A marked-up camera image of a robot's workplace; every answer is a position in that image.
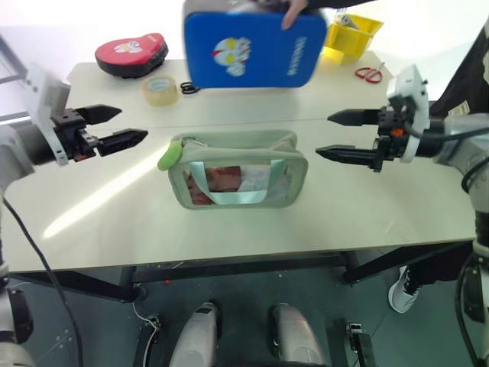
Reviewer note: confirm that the red and black pad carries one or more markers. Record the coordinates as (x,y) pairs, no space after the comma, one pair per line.
(131,53)

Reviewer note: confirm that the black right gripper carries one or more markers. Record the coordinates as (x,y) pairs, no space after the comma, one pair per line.
(391,126)

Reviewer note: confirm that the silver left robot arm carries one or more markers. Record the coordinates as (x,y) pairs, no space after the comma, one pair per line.
(17,147)

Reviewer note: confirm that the black table frame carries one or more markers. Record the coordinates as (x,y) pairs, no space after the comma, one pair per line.
(237,265)

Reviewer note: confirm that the white sneaker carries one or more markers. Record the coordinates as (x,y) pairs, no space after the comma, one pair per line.
(405,292)

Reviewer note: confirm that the green zipper pull tab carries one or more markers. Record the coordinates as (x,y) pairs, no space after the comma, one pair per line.
(170,154)

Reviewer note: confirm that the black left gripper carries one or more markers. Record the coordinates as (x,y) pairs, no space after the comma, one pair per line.
(70,132)

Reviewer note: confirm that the green transparent pouch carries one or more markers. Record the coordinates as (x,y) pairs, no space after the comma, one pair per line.
(237,172)

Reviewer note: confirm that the yellow plastic bin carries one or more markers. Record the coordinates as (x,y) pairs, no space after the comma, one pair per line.
(351,38)

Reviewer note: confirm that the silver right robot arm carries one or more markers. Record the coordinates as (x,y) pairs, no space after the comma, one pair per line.
(458,139)

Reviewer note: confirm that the clear packing tape roll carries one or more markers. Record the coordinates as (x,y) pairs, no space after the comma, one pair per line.
(160,89)

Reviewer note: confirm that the raw red meat piece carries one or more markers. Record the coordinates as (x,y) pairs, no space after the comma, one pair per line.
(221,179)

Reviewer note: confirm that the black sleeved forearm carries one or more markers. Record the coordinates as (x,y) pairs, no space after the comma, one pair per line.
(336,4)

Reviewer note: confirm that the person's bare hand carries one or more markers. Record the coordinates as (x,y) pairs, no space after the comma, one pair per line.
(292,13)

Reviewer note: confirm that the blue cartoon print pad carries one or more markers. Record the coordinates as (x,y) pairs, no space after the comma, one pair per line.
(252,49)

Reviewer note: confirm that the silver robot leg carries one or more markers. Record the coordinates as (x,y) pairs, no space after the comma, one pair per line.
(196,336)
(294,336)

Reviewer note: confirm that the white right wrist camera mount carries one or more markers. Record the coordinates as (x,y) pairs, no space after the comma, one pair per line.
(410,86)

